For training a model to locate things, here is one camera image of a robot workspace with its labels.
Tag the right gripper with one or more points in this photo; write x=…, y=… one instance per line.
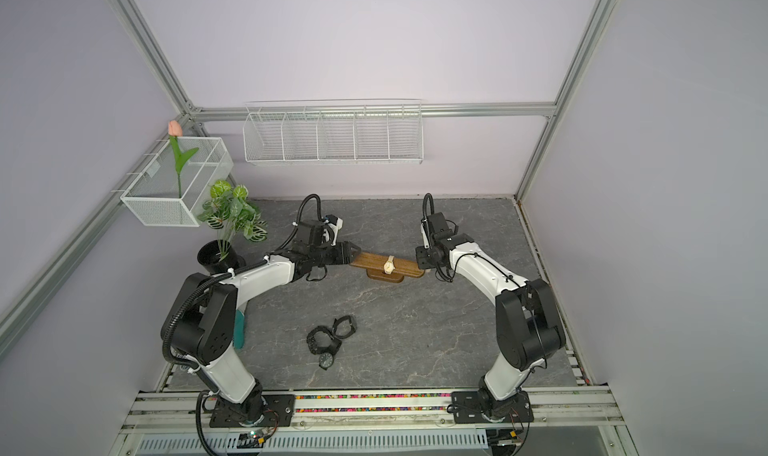
x=420, y=261

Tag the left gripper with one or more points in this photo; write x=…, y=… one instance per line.
x=344, y=253

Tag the wooden watch stand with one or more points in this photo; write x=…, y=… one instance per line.
x=373, y=264

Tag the black watch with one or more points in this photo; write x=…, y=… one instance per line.
x=323, y=343
x=344, y=327

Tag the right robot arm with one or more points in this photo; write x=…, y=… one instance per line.
x=529, y=329

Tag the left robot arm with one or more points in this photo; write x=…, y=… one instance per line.
x=199, y=331

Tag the green leafy plant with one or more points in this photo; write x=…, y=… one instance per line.
x=229, y=212

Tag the black vase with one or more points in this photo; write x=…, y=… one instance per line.
x=218, y=257

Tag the white mesh basket left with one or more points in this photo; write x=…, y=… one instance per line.
x=152, y=196

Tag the pink tulip flower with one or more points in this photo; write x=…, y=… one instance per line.
x=181, y=158

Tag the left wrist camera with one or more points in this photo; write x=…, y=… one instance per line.
x=333, y=226

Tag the white wire wall shelf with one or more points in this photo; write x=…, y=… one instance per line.
x=356, y=131

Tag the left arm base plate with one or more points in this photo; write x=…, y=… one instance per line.
x=263, y=410

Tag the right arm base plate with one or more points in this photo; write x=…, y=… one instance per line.
x=479, y=406

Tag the colourful cable strip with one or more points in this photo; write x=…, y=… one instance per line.
x=343, y=402

